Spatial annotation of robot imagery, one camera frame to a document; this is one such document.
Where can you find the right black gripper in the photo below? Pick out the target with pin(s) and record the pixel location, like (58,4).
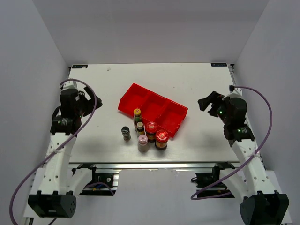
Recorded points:
(204,103)

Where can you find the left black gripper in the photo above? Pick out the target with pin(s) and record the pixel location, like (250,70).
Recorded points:
(90,103)

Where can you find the black-cap pepper shaker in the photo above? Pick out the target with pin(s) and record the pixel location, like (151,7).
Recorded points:
(126,133)

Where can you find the tall yellow-cap sauce bottle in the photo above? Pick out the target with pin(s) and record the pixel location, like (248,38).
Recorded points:
(137,117)

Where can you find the red-lid sauce jar front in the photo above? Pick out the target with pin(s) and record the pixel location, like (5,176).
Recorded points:
(161,139)

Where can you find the red-lid sauce jar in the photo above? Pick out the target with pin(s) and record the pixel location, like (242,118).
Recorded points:
(150,130)
(161,139)

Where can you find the small tan-cap sauce bottle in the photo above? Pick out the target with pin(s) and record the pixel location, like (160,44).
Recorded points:
(140,129)

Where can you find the pink-cap spice shaker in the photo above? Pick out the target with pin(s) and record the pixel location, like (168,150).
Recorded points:
(142,143)

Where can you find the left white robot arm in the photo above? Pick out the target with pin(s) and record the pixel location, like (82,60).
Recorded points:
(56,195)

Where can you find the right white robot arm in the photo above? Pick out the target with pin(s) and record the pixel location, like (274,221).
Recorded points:
(260,202)

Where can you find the left blue table label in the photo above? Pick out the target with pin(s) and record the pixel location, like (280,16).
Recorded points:
(79,66)

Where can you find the blue table label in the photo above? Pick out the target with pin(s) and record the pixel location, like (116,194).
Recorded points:
(218,64)
(79,66)

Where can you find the red three-compartment plastic tray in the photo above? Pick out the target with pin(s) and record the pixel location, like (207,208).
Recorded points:
(166,113)

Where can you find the right blue table label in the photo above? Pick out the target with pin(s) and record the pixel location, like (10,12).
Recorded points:
(218,64)

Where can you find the aluminium table front rail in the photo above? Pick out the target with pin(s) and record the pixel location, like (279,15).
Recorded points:
(115,168)

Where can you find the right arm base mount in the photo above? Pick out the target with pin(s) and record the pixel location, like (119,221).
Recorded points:
(203,179)

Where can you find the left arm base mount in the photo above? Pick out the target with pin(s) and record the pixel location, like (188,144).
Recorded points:
(93,180)

